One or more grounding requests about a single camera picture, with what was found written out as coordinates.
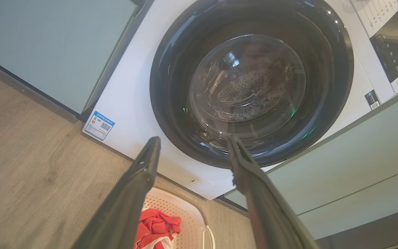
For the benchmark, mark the blue energy label sticker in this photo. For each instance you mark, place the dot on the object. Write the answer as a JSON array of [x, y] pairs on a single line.
[[99, 125]]

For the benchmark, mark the round white filter cover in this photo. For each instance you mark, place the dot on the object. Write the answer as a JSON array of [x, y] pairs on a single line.
[[201, 186]]

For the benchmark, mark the white perforated laundry basket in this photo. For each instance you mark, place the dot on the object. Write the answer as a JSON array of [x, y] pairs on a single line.
[[188, 214]]

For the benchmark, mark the round black glass washer door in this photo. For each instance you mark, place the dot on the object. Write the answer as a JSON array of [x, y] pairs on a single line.
[[171, 86]]

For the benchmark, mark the white front-load washing machine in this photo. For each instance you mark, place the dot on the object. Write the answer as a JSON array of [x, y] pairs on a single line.
[[130, 103]]

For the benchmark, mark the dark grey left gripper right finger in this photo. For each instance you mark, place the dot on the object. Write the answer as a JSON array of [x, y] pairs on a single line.
[[264, 211]]

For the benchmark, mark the red and white garment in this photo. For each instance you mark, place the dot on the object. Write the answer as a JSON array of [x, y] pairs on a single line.
[[154, 226]]

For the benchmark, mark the small black sticker on washer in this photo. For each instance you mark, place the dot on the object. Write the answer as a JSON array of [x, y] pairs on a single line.
[[372, 99]]

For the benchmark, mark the black washer control display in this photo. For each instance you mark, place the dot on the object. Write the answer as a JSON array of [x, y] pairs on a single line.
[[394, 48]]

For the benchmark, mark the pale green cabinet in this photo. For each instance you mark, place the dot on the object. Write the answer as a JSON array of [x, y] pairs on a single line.
[[54, 45], [351, 166]]

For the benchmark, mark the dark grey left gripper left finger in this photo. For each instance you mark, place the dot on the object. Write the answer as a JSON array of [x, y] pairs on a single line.
[[123, 207]]

